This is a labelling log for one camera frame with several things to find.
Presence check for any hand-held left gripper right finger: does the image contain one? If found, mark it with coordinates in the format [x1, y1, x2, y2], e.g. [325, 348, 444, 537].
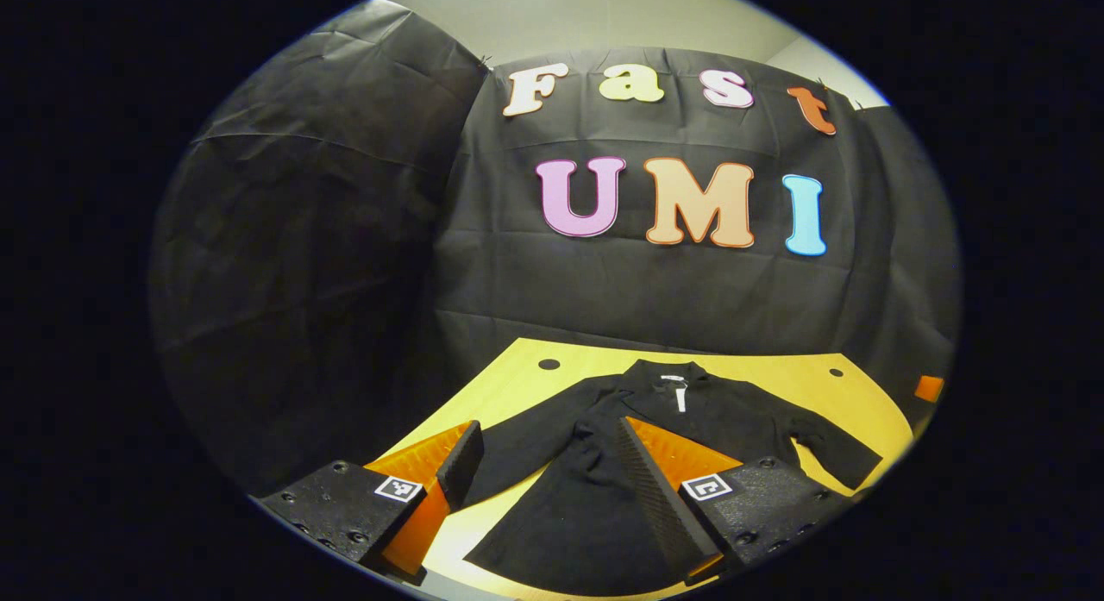
[614, 416, 855, 585]

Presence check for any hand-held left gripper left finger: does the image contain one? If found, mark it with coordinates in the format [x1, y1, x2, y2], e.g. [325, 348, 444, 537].
[259, 420, 486, 585]

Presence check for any black buttoned jacket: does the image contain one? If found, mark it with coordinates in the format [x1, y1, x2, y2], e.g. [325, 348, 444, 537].
[461, 360, 885, 598]

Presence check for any black backdrop cloth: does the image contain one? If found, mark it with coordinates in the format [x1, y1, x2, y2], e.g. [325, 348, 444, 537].
[148, 0, 963, 498]

